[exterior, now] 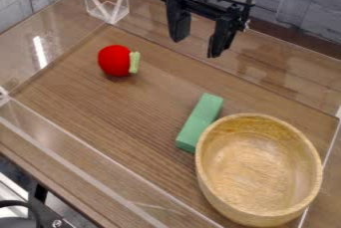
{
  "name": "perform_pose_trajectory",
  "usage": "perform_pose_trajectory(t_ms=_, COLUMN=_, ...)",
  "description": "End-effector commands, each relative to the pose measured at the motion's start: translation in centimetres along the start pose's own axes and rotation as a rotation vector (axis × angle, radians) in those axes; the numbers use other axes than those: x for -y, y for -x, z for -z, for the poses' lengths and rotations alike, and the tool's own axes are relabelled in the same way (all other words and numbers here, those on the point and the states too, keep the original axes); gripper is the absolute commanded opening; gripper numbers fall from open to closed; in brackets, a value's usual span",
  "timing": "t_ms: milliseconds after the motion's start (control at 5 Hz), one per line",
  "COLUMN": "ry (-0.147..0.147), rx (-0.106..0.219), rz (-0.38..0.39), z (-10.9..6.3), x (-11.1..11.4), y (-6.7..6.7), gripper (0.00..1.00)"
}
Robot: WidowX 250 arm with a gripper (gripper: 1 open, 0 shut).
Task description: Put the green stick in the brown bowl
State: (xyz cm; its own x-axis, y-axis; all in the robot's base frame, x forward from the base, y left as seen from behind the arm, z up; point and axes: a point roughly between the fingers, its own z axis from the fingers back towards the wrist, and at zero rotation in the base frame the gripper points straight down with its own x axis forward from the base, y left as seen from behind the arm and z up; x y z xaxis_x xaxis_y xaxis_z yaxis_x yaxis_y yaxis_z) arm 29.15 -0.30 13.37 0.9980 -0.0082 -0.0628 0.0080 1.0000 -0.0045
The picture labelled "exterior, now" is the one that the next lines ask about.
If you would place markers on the brown wooden bowl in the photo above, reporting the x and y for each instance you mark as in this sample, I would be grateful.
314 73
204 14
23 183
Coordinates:
259 169

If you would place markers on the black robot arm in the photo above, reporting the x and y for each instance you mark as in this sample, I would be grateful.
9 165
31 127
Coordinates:
229 14

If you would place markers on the clear acrylic tray wall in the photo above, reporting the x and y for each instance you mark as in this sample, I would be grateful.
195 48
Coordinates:
109 192

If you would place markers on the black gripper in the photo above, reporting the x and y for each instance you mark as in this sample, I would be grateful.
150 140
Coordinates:
212 9

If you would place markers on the red plush ball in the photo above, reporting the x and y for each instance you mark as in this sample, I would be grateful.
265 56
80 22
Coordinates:
114 60

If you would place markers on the black table leg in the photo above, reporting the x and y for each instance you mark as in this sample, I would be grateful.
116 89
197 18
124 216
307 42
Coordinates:
50 218

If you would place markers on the green foam stick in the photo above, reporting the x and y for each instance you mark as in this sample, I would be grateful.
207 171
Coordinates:
203 117

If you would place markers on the clear acrylic corner bracket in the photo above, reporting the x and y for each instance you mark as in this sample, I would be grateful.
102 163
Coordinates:
109 11

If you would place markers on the small light green block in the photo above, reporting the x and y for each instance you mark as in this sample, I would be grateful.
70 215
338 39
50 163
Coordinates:
134 64

